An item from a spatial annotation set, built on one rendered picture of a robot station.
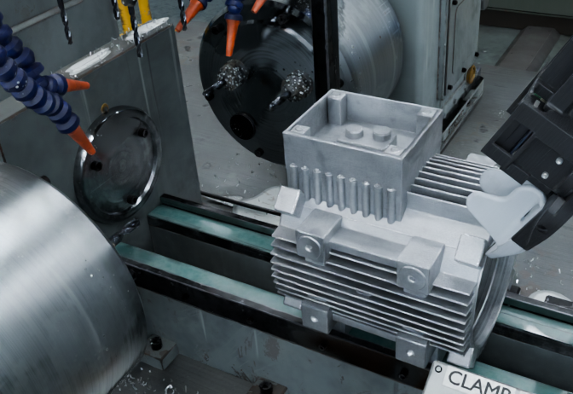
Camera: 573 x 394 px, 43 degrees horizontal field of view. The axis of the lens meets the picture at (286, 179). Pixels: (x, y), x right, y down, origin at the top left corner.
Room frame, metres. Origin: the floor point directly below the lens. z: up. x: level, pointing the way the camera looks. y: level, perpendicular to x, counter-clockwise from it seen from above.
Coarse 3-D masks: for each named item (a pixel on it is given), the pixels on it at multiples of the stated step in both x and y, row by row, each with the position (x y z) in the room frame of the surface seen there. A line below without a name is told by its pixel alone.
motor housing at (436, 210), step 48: (432, 192) 0.53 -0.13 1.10; (288, 240) 0.55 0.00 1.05; (336, 240) 0.53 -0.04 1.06; (384, 240) 0.52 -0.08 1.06; (288, 288) 0.55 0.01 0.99; (336, 288) 0.52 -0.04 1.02; (384, 288) 0.49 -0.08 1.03; (432, 288) 0.47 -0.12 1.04; (480, 288) 0.57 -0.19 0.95; (384, 336) 0.50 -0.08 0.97; (432, 336) 0.47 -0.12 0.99; (480, 336) 0.51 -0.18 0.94
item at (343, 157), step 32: (352, 96) 0.66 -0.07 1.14; (288, 128) 0.60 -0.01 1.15; (320, 128) 0.65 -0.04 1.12; (352, 128) 0.61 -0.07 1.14; (384, 128) 0.60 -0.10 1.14; (416, 128) 0.61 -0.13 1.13; (288, 160) 0.59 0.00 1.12; (320, 160) 0.57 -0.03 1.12; (352, 160) 0.55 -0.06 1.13; (384, 160) 0.54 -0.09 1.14; (416, 160) 0.56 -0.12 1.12; (320, 192) 0.57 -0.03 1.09; (352, 192) 0.55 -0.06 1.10; (384, 192) 0.54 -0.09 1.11
